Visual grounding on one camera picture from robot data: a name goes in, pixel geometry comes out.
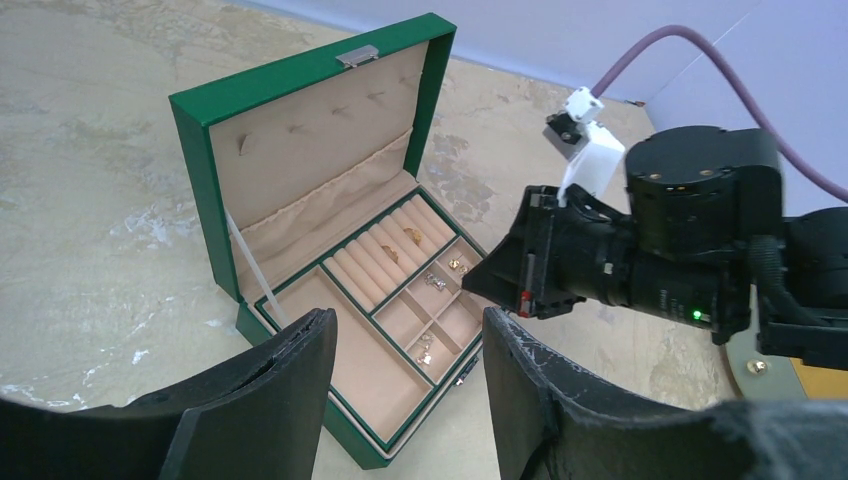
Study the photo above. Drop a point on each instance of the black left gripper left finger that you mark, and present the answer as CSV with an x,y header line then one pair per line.
x,y
257,415

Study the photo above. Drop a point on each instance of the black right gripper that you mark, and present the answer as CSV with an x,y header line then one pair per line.
x,y
697,196

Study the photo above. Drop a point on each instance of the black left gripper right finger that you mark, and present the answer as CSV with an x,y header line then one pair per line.
x,y
553,419

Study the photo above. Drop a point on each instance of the silver earring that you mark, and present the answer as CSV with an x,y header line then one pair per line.
x,y
458,267
424,343
435,281

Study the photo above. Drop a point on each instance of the gold hoop earring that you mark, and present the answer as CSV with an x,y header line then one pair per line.
x,y
414,235
392,254

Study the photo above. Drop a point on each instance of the green jewelry tray insert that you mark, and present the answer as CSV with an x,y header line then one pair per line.
x,y
379,396

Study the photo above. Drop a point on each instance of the green jewelry box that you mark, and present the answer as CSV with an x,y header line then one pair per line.
x,y
289,158

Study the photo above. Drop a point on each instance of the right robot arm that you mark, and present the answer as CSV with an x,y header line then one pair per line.
x,y
800,277

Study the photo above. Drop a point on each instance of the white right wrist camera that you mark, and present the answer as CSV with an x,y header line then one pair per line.
x,y
592,152

